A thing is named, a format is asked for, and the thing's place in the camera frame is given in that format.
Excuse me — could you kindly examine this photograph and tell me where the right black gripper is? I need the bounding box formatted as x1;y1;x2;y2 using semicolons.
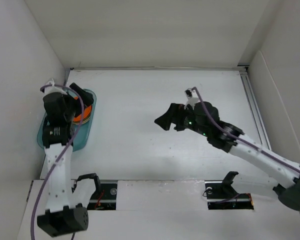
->
154;102;210;137

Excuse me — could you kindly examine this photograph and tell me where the orange plate back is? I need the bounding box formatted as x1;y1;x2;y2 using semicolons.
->
73;96;92;118

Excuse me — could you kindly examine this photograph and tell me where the green plate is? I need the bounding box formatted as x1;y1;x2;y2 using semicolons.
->
72;114;91;125

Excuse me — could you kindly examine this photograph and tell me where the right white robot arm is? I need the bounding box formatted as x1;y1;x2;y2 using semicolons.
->
154;101;300;212

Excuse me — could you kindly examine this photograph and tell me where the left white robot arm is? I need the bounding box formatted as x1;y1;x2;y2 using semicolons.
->
30;79;102;239

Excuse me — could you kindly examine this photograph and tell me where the teal plastic bin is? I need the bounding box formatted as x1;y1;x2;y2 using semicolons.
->
36;88;97;152

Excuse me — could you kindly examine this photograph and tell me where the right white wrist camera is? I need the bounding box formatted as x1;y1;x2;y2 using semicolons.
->
184;88;200;110

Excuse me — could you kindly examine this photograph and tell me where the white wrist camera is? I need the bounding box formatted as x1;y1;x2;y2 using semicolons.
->
184;88;200;110
40;78;68;96

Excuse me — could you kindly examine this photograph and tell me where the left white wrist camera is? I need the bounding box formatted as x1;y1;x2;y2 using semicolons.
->
40;78;68;96

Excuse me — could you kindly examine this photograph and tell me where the aluminium rail right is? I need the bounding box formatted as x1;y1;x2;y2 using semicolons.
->
238;65;272;150

